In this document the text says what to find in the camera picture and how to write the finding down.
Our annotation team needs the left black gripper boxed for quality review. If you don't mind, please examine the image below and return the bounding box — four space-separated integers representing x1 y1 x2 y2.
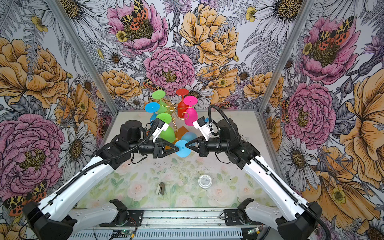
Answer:
130 136 180 159

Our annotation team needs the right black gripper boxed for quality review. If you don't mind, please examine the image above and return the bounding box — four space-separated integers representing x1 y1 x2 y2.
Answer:
185 134 230 157

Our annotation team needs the light blue wine glass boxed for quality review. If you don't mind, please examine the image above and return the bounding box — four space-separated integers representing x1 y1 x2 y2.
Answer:
175 132 197 158

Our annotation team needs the magenta wine glass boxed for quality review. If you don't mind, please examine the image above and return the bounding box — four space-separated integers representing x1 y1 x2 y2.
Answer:
183 96 198 126

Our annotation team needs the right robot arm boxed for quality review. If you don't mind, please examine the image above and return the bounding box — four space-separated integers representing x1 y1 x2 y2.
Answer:
186 105 332 240

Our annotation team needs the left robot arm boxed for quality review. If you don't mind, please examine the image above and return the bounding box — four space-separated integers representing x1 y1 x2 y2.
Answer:
23 119 179 240

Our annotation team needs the front green wine glass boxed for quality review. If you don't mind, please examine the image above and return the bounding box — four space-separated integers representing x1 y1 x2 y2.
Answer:
157 113 176 143

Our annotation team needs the green wine glass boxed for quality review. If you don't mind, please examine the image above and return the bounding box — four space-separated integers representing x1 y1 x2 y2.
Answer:
157 113 176 143
152 90 169 114

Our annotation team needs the orange wooden rack base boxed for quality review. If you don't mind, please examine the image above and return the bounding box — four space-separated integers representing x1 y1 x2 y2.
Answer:
174 127 189 143

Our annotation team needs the red wine glass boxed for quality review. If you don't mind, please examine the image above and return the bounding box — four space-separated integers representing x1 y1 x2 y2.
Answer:
176 89 189 119

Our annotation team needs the cyan wine glass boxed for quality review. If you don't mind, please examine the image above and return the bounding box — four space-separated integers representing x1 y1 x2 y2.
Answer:
145 102 160 123

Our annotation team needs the back green wine glass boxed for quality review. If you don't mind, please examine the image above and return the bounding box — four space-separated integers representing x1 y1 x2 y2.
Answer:
152 90 169 114

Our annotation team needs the white round jar lid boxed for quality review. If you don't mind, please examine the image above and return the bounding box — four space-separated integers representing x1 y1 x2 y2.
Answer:
198 174 213 189

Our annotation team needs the small grey key fob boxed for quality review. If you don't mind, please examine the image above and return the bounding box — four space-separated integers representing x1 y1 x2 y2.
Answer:
156 182 165 196

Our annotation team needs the gold wire glass rack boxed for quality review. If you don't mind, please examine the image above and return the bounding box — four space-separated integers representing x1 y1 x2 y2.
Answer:
163 98 185 132

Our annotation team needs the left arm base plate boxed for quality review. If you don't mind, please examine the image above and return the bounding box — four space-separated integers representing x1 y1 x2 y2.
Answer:
100 210 144 227

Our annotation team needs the aluminium front rail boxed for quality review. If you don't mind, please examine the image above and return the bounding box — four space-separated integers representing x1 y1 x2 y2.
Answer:
53 206 313 240

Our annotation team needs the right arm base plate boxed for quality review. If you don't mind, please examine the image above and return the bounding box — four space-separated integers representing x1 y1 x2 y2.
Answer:
220 209 262 226

